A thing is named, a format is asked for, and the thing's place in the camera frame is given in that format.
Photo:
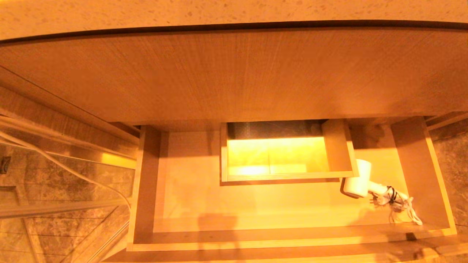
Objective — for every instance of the wooden vanity drawer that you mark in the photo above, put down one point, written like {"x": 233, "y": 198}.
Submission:
{"x": 256, "y": 204}

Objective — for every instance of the wooden drawer pipe cutout box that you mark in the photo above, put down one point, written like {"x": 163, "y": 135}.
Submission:
{"x": 338, "y": 149}

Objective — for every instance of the wooden vanity cabinet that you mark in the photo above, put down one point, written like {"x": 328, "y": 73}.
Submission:
{"x": 219, "y": 73}

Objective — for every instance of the speckled stone countertop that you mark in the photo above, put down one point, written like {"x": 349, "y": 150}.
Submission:
{"x": 219, "y": 11}

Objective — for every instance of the glass shower partition metal frame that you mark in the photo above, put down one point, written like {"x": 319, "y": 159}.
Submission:
{"x": 55, "y": 209}

